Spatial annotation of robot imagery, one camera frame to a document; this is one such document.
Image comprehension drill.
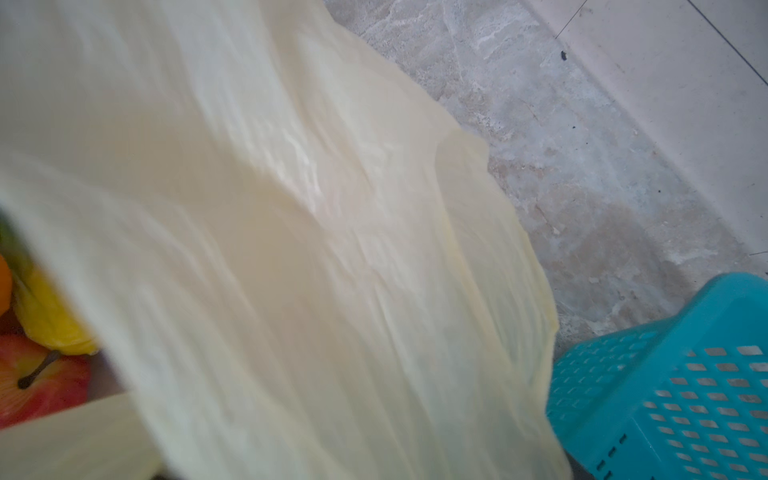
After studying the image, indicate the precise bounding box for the translucent cream plastic bag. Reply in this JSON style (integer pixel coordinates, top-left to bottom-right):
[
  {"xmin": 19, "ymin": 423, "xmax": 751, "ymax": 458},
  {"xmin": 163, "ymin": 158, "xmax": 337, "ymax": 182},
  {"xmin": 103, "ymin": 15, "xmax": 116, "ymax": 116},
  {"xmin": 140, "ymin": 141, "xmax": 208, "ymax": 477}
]
[{"xmin": 1, "ymin": 1, "xmax": 572, "ymax": 479}]

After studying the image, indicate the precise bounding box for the yellow bell pepper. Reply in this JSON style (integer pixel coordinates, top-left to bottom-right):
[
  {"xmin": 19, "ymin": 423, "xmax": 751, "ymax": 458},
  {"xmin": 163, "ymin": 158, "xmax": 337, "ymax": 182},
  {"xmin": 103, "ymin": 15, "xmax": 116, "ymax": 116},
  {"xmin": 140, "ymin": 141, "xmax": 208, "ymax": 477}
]
[{"xmin": 13, "ymin": 267, "xmax": 100, "ymax": 356}]

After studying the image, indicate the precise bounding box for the red apple with stem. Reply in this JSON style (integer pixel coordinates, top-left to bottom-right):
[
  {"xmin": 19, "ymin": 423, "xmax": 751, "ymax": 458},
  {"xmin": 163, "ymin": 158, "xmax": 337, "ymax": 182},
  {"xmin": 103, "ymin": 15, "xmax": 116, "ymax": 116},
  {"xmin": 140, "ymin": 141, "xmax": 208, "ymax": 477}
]
[{"xmin": 1, "ymin": 334, "xmax": 91, "ymax": 429}]

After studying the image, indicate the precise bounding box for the teal plastic basket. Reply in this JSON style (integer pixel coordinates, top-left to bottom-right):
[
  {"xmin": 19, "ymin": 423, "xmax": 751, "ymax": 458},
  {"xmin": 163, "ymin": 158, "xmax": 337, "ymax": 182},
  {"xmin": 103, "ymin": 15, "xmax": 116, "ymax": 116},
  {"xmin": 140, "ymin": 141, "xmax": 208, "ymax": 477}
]
[{"xmin": 547, "ymin": 273, "xmax": 767, "ymax": 479}]

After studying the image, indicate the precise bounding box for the orange fruit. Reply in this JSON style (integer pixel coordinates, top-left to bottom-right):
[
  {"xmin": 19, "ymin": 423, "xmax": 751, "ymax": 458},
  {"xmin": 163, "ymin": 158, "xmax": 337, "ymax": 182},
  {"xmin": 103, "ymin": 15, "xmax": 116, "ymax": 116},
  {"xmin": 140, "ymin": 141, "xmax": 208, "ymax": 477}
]
[{"xmin": 0, "ymin": 256, "xmax": 13, "ymax": 316}]

